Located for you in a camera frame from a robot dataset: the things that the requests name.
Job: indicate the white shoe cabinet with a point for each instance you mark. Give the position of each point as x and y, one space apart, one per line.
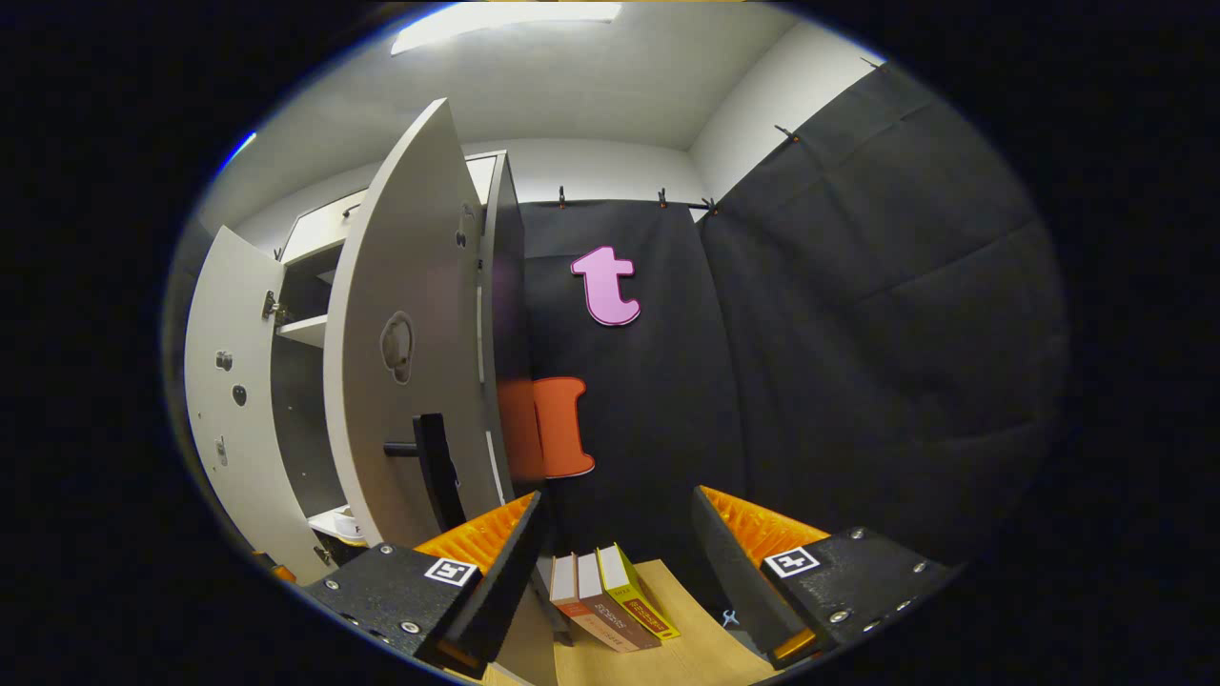
303 331

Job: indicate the brown and white book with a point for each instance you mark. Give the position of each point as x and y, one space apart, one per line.
615 610

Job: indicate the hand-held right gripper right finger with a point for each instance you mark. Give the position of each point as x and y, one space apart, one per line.
729 572

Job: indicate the white canvas shoe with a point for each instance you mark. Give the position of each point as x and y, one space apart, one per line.
351 526

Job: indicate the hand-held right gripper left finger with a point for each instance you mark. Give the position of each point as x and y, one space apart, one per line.
500 591

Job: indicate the white shoe cabinet door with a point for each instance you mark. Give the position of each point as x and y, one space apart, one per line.
229 429
419 257

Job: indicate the white cabinet drawer front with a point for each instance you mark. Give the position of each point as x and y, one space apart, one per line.
315 229

